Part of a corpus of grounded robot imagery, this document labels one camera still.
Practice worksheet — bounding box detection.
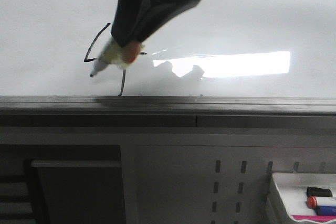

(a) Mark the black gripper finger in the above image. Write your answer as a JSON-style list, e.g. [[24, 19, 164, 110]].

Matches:
[[111, 0, 142, 47], [133, 0, 201, 42]]

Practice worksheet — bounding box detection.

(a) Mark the black whiteboard marker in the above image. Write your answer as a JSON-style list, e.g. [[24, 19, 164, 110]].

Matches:
[[89, 38, 144, 77]]

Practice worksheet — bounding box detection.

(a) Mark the white whiteboard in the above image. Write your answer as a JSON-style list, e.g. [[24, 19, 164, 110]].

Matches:
[[1, 0, 335, 114]]

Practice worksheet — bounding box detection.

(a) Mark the red whiteboard marker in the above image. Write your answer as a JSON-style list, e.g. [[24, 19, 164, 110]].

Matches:
[[307, 196, 336, 209]]

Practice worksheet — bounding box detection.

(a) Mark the blue whiteboard marker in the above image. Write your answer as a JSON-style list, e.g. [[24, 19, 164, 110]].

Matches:
[[315, 206, 336, 216]]

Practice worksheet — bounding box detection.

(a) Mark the pink whiteboard marker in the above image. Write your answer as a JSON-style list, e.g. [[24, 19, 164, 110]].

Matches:
[[292, 215, 335, 222]]

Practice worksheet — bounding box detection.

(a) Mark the grey perforated pegboard panel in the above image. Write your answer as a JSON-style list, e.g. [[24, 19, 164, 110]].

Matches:
[[135, 145, 335, 223]]

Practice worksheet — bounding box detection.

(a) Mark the black magnet left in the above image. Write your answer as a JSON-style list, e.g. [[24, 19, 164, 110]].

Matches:
[[306, 187, 333, 197]]

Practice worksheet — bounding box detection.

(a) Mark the white marker tray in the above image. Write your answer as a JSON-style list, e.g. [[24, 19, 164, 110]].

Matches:
[[266, 173, 335, 223]]

